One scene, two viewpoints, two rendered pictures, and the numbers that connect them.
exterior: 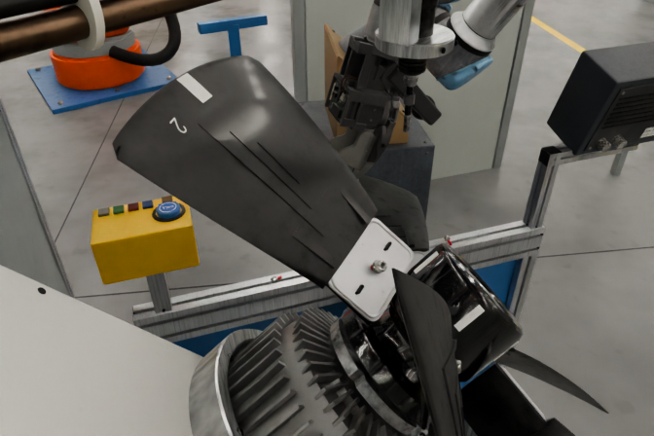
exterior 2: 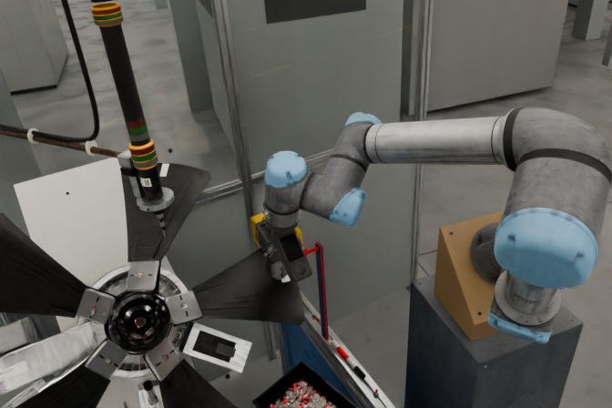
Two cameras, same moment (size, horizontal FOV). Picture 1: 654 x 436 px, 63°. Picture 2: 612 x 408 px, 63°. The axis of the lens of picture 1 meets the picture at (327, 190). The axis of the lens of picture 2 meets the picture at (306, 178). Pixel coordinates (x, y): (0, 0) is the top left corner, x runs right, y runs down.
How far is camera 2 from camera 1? 1.18 m
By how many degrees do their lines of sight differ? 67
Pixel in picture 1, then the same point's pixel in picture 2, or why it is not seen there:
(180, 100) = not seen: hidden behind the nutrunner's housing
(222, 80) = (178, 173)
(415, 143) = (474, 347)
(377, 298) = (132, 284)
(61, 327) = (121, 211)
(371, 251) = (146, 270)
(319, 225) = (141, 242)
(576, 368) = not seen: outside the picture
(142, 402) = (112, 248)
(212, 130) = not seen: hidden behind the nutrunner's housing
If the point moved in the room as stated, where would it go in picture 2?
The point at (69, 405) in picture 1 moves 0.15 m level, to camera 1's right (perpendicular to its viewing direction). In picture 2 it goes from (93, 226) to (82, 263)
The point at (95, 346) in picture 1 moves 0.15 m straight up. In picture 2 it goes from (123, 225) to (107, 175)
